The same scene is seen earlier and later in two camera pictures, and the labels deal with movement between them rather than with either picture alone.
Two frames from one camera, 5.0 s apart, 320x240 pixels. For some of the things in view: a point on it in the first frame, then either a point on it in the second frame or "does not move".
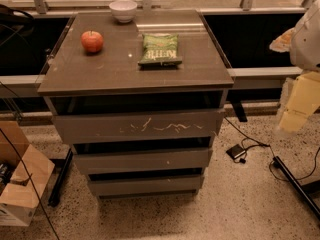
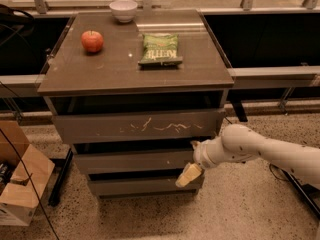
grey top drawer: [129, 126] does not move
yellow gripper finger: [283, 42] -> [209, 152]
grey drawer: [142, 157] does not move
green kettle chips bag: [160, 52] does not move
